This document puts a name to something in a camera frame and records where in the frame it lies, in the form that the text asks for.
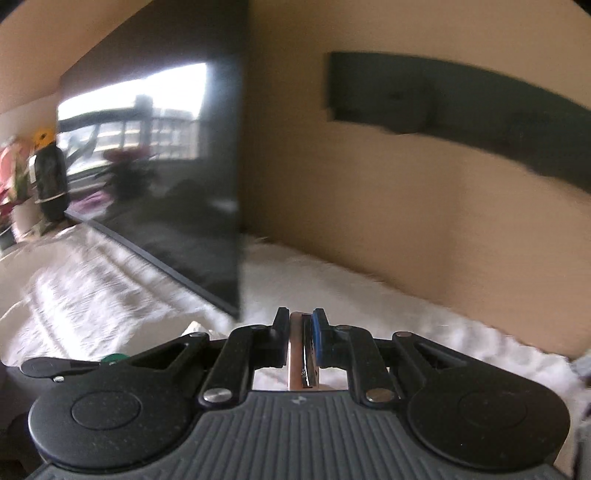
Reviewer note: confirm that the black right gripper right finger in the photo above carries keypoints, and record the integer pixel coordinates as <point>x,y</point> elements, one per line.
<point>354,350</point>

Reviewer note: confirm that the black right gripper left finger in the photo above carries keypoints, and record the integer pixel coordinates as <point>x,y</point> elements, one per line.
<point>247,349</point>

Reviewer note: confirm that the white comb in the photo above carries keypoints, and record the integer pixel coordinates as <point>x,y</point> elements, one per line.
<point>303,372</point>

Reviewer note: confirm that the green soft object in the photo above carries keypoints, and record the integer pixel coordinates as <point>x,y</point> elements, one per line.
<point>113,358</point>

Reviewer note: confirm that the white textured cloth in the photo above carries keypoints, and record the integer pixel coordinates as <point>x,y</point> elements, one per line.
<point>111,370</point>

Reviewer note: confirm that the black speaker with yellow top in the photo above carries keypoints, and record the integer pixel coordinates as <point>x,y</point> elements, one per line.
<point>50,176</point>

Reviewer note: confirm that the black television screen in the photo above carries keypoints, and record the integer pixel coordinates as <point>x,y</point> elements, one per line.
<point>150,124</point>

